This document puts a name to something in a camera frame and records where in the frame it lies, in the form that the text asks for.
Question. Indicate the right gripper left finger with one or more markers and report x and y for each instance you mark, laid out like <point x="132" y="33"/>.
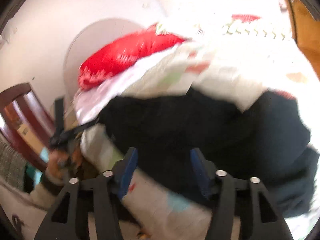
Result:
<point x="67" y="218"/>

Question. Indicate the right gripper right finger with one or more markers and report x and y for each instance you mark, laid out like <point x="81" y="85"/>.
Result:
<point x="259" y="218"/>

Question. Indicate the black pants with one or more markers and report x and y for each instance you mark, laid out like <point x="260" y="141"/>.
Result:
<point x="268" y="141"/>

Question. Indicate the person left hand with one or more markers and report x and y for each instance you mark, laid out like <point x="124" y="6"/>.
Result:
<point x="57" y="158"/>

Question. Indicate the dark red wooden chair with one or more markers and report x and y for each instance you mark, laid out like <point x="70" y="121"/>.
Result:
<point x="20" y="102"/>

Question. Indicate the pink white blanket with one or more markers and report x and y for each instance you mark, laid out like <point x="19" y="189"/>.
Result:
<point x="88" y="104"/>

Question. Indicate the red pillow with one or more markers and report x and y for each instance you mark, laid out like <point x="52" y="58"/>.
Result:
<point x="124" y="52"/>

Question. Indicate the white round headboard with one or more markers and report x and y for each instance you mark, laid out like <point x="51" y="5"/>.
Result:
<point x="91" y="39"/>

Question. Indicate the heart patterned quilt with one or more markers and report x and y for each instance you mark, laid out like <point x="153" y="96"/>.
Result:
<point x="236" y="71"/>

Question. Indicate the wooden door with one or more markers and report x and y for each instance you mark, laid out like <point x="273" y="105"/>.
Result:
<point x="305" y="31"/>

